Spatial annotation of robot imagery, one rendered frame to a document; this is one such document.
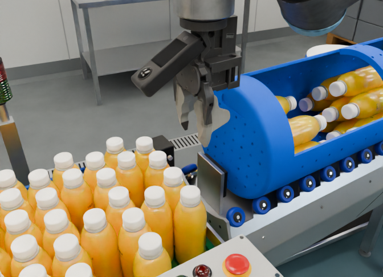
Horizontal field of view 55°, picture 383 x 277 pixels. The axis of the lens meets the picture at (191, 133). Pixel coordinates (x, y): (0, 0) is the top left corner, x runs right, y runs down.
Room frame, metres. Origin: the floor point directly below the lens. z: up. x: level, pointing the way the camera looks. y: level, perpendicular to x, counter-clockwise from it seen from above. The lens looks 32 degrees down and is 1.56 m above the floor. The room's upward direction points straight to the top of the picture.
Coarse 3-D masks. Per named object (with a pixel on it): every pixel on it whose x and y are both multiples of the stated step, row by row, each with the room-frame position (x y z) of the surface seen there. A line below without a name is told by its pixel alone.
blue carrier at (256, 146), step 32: (288, 64) 0.87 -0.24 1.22; (320, 64) 1.03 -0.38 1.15; (352, 64) 1.13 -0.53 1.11; (224, 96) 0.74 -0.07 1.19; (256, 96) 0.68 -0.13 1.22; (224, 128) 0.72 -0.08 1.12; (256, 128) 0.63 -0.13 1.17; (288, 128) 0.64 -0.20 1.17; (224, 160) 0.72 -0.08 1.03; (256, 160) 0.62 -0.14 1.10; (288, 160) 0.61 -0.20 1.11; (320, 160) 0.67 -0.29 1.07; (256, 192) 0.61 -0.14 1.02
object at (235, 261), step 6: (228, 258) 0.36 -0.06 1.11; (234, 258) 0.36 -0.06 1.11; (240, 258) 0.36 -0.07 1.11; (246, 258) 0.36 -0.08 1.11; (228, 264) 0.35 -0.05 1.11; (234, 264) 0.35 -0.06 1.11; (240, 264) 0.35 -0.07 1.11; (246, 264) 0.35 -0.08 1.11; (228, 270) 0.35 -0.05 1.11; (234, 270) 0.34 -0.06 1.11; (240, 270) 0.34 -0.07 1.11; (246, 270) 0.34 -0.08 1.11
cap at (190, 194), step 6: (186, 186) 0.55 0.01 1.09; (192, 186) 0.55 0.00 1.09; (180, 192) 0.54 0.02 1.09; (186, 192) 0.54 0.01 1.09; (192, 192) 0.54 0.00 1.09; (198, 192) 0.54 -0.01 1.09; (186, 198) 0.52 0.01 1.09; (192, 198) 0.52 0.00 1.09; (198, 198) 0.53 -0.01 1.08; (192, 204) 0.52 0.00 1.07
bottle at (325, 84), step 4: (336, 76) 0.98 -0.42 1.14; (324, 80) 0.97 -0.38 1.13; (328, 80) 0.96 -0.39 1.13; (332, 80) 0.95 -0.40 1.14; (336, 80) 0.95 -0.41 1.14; (320, 84) 0.96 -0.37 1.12; (324, 84) 0.95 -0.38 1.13; (328, 84) 0.94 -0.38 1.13; (324, 88) 0.94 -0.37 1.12; (328, 88) 0.93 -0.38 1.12; (328, 92) 0.93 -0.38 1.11; (328, 96) 0.93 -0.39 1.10; (332, 96) 0.93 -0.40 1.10; (340, 96) 0.94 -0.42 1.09; (344, 96) 0.96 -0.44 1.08; (328, 100) 0.94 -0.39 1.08; (332, 100) 0.94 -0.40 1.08
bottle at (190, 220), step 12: (180, 204) 0.54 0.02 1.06; (180, 216) 0.52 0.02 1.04; (192, 216) 0.51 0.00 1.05; (204, 216) 0.53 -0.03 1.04; (180, 228) 0.51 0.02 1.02; (192, 228) 0.51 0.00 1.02; (204, 228) 0.52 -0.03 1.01; (180, 240) 0.51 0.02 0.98; (192, 240) 0.51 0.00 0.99; (204, 240) 0.52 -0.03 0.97; (180, 252) 0.51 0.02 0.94; (192, 252) 0.51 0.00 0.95
